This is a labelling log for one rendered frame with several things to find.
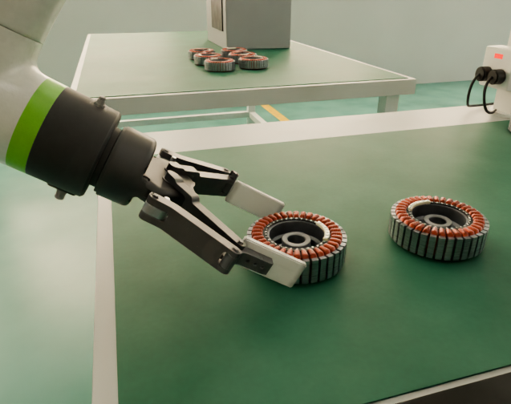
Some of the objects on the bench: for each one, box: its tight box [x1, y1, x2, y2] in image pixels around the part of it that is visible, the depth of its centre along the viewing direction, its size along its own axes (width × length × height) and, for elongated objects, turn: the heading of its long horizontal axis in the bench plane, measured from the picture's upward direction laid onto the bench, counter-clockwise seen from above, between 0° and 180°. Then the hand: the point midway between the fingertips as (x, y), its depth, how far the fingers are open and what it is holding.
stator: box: [388, 196, 489, 261], centre depth 56 cm, size 11×11×4 cm
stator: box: [247, 211, 347, 284], centre depth 52 cm, size 11×11×4 cm
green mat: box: [112, 120, 511, 404], centre depth 68 cm, size 94×61×1 cm, turn 107°
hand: (279, 236), depth 51 cm, fingers open, 13 cm apart
